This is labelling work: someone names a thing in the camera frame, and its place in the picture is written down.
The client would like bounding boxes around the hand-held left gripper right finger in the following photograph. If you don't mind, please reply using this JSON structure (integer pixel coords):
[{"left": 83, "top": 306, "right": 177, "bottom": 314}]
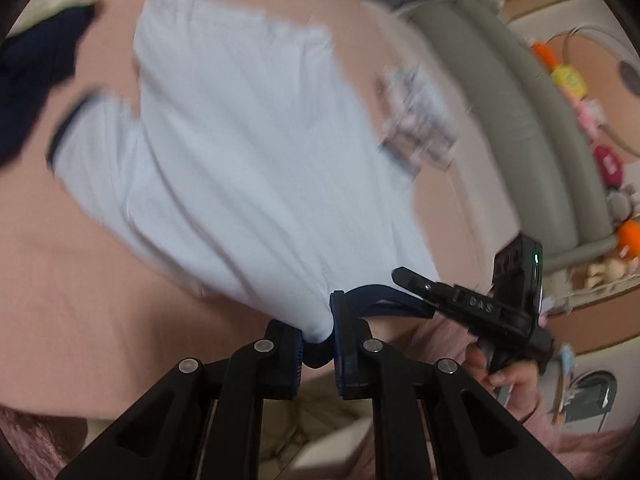
[{"left": 329, "top": 290, "right": 576, "bottom": 480}]

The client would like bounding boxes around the row of hanging plush toys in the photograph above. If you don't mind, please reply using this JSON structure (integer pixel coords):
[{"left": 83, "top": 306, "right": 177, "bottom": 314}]
[{"left": 527, "top": 40, "right": 640, "bottom": 291}]

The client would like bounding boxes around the person's right forearm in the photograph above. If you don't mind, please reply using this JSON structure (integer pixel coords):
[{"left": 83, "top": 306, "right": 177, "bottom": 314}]
[{"left": 517, "top": 400, "right": 640, "bottom": 480}]

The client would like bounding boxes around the person's pink fuzzy clothing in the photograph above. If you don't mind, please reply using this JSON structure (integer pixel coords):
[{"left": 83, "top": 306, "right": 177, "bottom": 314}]
[{"left": 0, "top": 402, "right": 91, "bottom": 480}]

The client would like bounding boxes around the pink bed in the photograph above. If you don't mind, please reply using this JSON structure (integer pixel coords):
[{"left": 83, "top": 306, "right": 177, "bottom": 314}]
[{"left": 0, "top": 0, "right": 521, "bottom": 421}]

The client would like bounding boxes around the person's right hand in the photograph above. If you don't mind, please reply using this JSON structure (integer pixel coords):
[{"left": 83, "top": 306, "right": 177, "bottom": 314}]
[{"left": 464, "top": 342, "right": 542, "bottom": 423}]

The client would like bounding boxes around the light blue t-shirt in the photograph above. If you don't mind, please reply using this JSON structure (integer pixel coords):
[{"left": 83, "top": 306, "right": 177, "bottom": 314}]
[{"left": 47, "top": 0, "right": 441, "bottom": 368}]

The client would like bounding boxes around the grey plastic bin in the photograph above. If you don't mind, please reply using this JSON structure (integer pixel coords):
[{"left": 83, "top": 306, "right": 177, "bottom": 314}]
[{"left": 552, "top": 345, "right": 621, "bottom": 433}]

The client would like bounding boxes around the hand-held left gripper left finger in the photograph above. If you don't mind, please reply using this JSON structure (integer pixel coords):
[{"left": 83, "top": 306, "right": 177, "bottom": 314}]
[{"left": 55, "top": 319, "right": 306, "bottom": 480}]

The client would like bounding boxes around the navy garment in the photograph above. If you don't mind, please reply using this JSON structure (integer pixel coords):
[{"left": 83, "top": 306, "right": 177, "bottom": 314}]
[{"left": 0, "top": 5, "right": 98, "bottom": 168}]

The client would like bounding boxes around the pink white printed garment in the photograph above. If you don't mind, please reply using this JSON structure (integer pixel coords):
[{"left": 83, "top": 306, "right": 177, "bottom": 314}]
[{"left": 375, "top": 62, "right": 458, "bottom": 176}]

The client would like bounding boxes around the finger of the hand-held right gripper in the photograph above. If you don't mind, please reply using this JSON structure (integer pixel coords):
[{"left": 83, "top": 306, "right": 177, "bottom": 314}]
[{"left": 391, "top": 267, "right": 457, "bottom": 312}]

